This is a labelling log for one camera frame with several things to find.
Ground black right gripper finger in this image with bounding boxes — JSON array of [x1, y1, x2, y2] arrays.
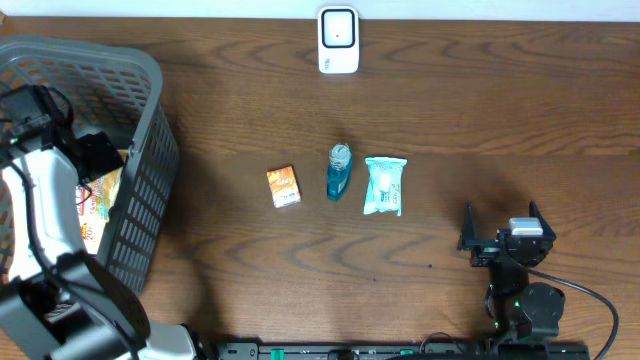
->
[[529, 201, 556, 240], [457, 203, 476, 251]]

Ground yellow orange snack bag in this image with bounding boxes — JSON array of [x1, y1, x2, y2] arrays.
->
[[75, 167, 122, 256]]

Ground mint green wet wipes pack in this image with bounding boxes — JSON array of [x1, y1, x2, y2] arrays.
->
[[363, 156, 407, 216]]

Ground teal mouthwash bottle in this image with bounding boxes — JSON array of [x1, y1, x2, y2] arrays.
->
[[327, 144, 353, 201]]

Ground orange small box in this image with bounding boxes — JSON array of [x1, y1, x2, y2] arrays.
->
[[267, 166, 301, 208]]

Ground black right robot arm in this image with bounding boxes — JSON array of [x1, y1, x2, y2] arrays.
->
[[457, 202, 566, 343]]

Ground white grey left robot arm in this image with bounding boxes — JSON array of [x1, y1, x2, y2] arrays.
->
[[1, 85, 208, 359]]

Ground white barcode scanner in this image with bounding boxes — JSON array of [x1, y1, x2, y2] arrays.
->
[[317, 6, 360, 74]]

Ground dark grey plastic basket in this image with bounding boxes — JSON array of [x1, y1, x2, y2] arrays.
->
[[1, 35, 180, 293]]

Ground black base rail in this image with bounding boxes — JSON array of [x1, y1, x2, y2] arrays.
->
[[214, 342, 590, 360]]

